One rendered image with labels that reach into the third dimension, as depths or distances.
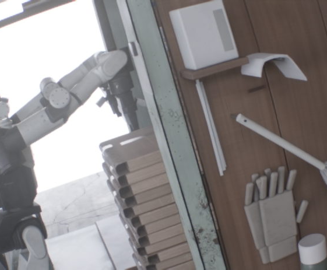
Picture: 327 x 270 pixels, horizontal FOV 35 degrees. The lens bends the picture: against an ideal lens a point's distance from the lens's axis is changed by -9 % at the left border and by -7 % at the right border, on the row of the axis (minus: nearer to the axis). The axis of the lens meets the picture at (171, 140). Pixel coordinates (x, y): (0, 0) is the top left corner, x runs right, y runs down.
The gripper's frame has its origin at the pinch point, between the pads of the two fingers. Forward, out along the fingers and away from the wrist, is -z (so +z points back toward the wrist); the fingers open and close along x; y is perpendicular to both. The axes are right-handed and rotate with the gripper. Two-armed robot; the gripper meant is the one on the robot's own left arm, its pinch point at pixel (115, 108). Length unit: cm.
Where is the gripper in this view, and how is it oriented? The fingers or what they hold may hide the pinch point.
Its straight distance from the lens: 238.0
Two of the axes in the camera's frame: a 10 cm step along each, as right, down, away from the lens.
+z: -2.7, -9.3, -2.4
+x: -2.6, -1.6, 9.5
